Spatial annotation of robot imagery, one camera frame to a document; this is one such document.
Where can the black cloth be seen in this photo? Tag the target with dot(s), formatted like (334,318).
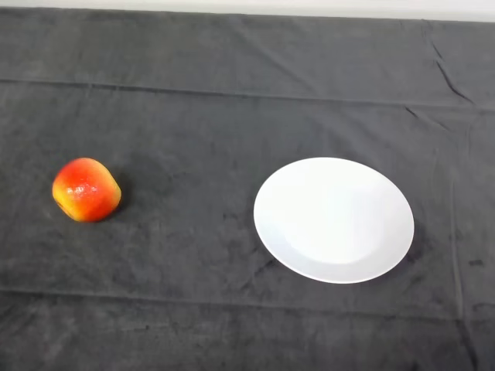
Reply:
(216,116)

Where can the red yellow apple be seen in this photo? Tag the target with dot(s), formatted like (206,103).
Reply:
(87,191)

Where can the white round plate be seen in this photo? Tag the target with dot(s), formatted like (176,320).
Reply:
(332,220)

